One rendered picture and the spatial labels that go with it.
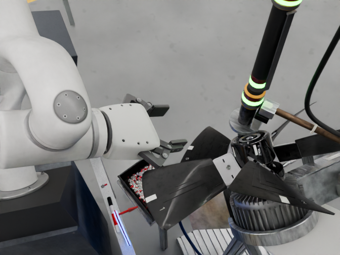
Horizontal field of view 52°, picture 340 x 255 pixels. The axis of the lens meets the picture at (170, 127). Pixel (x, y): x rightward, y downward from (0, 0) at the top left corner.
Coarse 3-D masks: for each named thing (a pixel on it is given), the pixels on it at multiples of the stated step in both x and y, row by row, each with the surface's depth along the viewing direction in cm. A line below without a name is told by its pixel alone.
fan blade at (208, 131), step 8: (208, 128) 134; (200, 136) 134; (208, 136) 128; (216, 136) 124; (224, 136) 120; (192, 144) 134; (200, 144) 129; (208, 144) 124; (216, 144) 121; (224, 144) 117; (192, 152) 130; (200, 152) 126; (208, 152) 122; (216, 152) 119; (224, 152) 116
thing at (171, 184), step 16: (192, 160) 105; (208, 160) 104; (144, 176) 107; (160, 176) 104; (176, 176) 103; (192, 176) 101; (208, 176) 101; (144, 192) 102; (160, 192) 100; (176, 192) 99; (192, 192) 99; (208, 192) 98; (176, 208) 96; (192, 208) 96; (160, 224) 93
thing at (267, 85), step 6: (288, 12) 50; (294, 12) 51; (288, 18) 51; (288, 24) 52; (282, 30) 53; (288, 30) 54; (282, 36) 54; (282, 42) 56; (282, 48) 57; (276, 54) 57; (276, 60) 59; (276, 66) 60; (270, 72) 61; (270, 78) 63; (270, 84) 64; (264, 90) 65
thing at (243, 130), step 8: (232, 112) 80; (256, 112) 73; (264, 112) 71; (272, 112) 70; (232, 120) 79; (256, 120) 74; (264, 120) 72; (232, 128) 79; (240, 128) 78; (248, 128) 78; (256, 128) 77
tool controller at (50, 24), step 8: (32, 16) 126; (40, 16) 127; (48, 16) 128; (56, 16) 129; (40, 24) 125; (48, 24) 126; (56, 24) 127; (64, 24) 128; (40, 32) 122; (48, 32) 123; (56, 32) 124; (64, 32) 125; (56, 40) 122; (64, 40) 123; (64, 48) 120; (72, 48) 121; (72, 56) 119
